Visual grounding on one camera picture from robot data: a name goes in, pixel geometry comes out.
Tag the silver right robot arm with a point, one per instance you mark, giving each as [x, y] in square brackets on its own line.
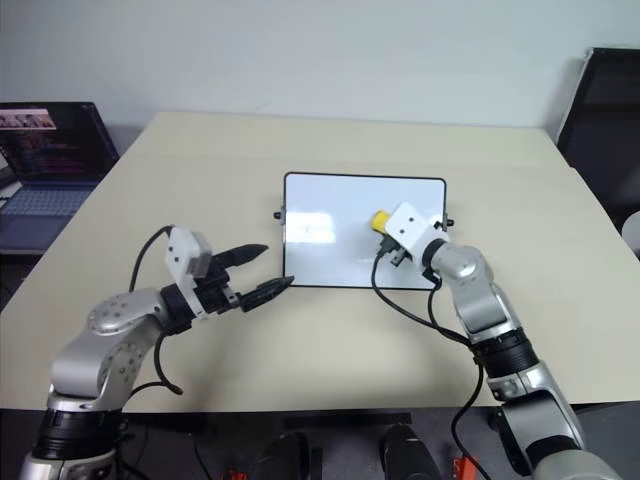
[480, 300]

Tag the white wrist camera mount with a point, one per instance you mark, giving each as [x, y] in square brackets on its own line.
[412, 227]
[181, 250]

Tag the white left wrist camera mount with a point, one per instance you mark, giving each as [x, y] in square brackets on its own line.
[181, 250]

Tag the yellow whiteboard eraser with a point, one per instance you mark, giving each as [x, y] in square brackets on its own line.
[379, 221]

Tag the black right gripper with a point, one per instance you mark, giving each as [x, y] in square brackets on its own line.
[392, 252]

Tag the grey rounded object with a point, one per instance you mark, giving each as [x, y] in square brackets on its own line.
[633, 232]

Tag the orange bracket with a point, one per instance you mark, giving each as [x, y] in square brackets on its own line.
[465, 462]

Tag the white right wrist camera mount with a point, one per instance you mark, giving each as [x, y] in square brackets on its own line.
[412, 227]

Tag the dark rounded shape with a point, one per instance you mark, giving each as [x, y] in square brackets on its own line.
[407, 452]

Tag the open laptop computer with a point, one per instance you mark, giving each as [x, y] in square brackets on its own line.
[50, 145]

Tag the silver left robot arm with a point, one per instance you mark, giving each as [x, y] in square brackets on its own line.
[125, 320]

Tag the black office chair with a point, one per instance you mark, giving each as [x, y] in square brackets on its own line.
[605, 130]

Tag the black-framed whiteboard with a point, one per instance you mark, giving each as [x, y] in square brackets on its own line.
[330, 200]

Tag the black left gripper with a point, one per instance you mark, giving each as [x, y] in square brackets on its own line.
[217, 292]

